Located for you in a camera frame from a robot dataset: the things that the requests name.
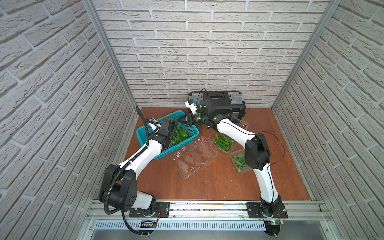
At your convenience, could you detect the black grey toolbox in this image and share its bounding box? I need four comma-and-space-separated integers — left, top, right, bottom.
185, 89, 246, 120

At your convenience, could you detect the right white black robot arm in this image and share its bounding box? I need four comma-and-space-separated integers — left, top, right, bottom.
178, 100, 283, 218

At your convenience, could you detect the teal plastic perforated basket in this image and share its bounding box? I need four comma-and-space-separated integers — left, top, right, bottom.
136, 110, 199, 160

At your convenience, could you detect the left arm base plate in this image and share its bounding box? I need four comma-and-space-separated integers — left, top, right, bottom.
129, 201, 171, 218

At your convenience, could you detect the clear pepper container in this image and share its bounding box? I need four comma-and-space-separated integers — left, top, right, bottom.
230, 149, 251, 173
209, 119, 255, 154

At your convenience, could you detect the aluminium front rail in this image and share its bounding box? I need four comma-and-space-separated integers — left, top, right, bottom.
86, 199, 329, 223

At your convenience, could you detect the clear clamshell container with peppers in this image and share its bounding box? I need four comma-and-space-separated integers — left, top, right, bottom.
172, 136, 218, 179

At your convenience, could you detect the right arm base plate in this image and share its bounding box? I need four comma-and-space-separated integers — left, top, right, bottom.
246, 202, 288, 219

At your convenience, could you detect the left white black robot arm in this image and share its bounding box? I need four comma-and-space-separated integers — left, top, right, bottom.
98, 107, 177, 235

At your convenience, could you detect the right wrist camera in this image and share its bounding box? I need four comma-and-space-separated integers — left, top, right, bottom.
185, 100, 198, 115

